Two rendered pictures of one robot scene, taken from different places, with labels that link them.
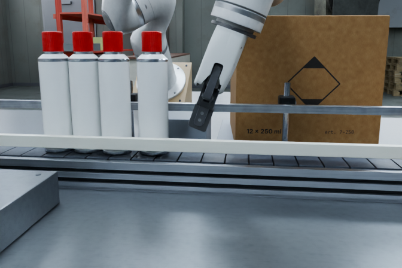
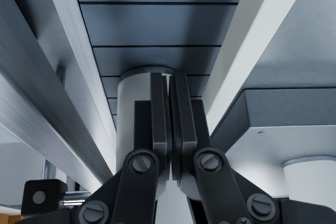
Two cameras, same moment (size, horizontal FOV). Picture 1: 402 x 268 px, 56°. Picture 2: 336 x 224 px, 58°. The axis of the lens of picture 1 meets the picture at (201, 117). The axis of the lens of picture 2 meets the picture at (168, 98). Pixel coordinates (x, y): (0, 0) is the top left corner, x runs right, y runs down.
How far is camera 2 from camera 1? 0.64 m
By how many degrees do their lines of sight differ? 84
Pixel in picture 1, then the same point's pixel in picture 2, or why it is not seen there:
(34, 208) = (301, 103)
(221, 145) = (283, 1)
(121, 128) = not seen: hidden behind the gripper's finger
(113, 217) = (314, 43)
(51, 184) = (265, 116)
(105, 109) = not seen: hidden behind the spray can
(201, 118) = (204, 127)
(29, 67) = not seen: outside the picture
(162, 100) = (184, 207)
